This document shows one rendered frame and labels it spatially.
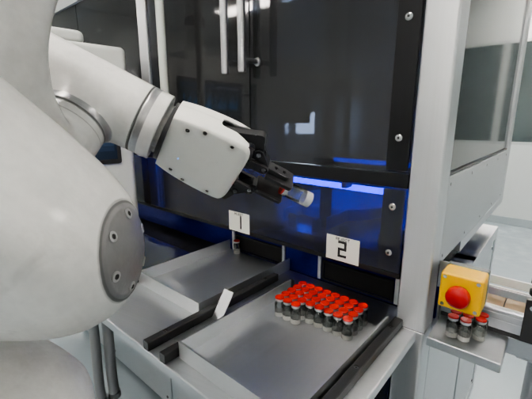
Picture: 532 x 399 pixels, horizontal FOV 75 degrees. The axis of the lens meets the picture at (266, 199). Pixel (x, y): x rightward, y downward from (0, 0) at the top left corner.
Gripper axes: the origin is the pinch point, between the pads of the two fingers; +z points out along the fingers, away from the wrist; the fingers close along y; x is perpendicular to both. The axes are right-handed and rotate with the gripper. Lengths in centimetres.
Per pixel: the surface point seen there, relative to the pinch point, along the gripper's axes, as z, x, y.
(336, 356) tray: 28.3, -7.4, -24.9
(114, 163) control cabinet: -32, 52, -65
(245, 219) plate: 11, 32, -43
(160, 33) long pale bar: -33, 66, -22
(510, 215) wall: 383, 306, -124
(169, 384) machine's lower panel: 22, 12, -135
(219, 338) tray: 9.3, -5.3, -38.3
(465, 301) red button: 42.6, 0.9, -5.8
